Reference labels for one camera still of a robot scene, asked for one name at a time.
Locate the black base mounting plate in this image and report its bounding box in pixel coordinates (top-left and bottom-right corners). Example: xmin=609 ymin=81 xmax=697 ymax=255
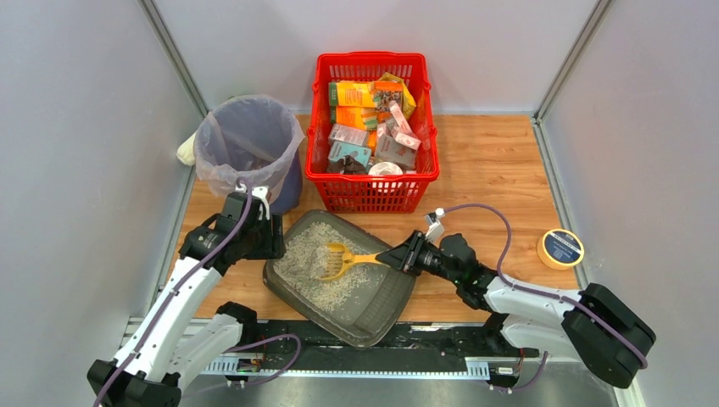
xmin=209 ymin=321 xmax=541 ymax=386

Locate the white tape roll in basket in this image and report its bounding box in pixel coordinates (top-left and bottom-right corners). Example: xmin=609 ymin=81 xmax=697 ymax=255
xmin=368 ymin=162 xmax=404 ymax=176

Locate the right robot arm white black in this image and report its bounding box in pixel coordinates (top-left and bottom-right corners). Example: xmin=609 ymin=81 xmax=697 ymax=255
xmin=376 ymin=231 xmax=656 ymax=388

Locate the yellow tape roll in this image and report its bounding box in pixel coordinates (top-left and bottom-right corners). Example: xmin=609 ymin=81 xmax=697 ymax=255
xmin=536 ymin=228 xmax=585 ymax=270

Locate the orange box top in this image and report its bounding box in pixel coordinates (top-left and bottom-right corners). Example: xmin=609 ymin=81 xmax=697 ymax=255
xmin=328 ymin=81 xmax=376 ymax=109

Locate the yellow snack bag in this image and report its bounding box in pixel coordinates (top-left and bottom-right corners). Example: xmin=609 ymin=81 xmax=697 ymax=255
xmin=379 ymin=72 xmax=416 ymax=119

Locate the yellow litter scoop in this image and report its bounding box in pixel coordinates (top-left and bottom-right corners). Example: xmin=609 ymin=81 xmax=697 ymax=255
xmin=320 ymin=243 xmax=382 ymax=281

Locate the orange box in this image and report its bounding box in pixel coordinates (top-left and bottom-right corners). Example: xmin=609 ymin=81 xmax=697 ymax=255
xmin=330 ymin=106 xmax=379 ymax=131
xmin=328 ymin=81 xmax=376 ymax=109

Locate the dark brown cloth in basket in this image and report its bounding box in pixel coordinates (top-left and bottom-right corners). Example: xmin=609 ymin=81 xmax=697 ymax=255
xmin=326 ymin=155 xmax=367 ymax=176

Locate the purple trash bin with bag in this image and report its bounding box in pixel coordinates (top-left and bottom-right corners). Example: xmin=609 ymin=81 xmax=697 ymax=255
xmin=176 ymin=95 xmax=305 ymax=214

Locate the grey litter box tray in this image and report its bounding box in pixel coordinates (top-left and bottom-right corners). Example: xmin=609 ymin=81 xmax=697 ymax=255
xmin=263 ymin=209 xmax=415 ymax=348

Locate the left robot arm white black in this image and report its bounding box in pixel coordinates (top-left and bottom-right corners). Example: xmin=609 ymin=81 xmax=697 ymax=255
xmin=87 ymin=185 xmax=285 ymax=406

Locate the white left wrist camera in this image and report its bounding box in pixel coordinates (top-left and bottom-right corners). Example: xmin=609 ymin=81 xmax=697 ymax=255
xmin=235 ymin=183 xmax=271 ymax=220

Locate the teal sponge box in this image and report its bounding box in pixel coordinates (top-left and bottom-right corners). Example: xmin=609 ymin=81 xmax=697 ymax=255
xmin=327 ymin=141 xmax=372 ymax=166

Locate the grey pink box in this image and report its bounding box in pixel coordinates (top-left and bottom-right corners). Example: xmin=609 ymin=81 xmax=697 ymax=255
xmin=328 ymin=123 xmax=370 ymax=147

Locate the red plastic basket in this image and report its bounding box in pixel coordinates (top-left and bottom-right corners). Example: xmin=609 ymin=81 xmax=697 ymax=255
xmin=305 ymin=51 xmax=440 ymax=214

